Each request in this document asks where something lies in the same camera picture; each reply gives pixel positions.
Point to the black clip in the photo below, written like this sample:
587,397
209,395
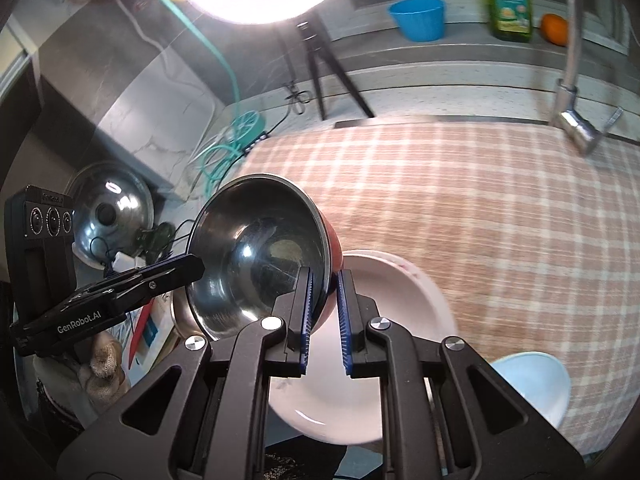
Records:
155,240

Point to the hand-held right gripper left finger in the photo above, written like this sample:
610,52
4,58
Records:
306,320

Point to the blue plastic bowl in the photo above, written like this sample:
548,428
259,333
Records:
417,20

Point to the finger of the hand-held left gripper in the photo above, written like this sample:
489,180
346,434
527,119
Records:
175,270

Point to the green bottle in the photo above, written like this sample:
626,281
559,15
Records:
507,5

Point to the beige checked cloth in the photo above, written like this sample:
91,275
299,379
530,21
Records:
475,210

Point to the orange fruit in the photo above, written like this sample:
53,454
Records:
555,29

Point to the steel pot lid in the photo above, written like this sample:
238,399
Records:
115,200

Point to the steel faucet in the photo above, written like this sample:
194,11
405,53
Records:
575,50

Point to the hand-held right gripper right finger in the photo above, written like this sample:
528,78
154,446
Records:
344,325

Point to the steel bowl with red outside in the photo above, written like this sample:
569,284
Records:
250,245

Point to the person's left hand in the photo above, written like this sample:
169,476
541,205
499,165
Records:
102,360

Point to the white charger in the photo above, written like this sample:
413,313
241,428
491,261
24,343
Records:
125,261

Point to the red floral deep plate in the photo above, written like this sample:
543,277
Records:
390,310

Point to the black usb hub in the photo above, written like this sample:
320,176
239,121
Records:
255,141

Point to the pink floral deep plate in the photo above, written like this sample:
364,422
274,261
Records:
535,385

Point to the beige packet with red edge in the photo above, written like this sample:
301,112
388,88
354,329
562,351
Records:
150,330

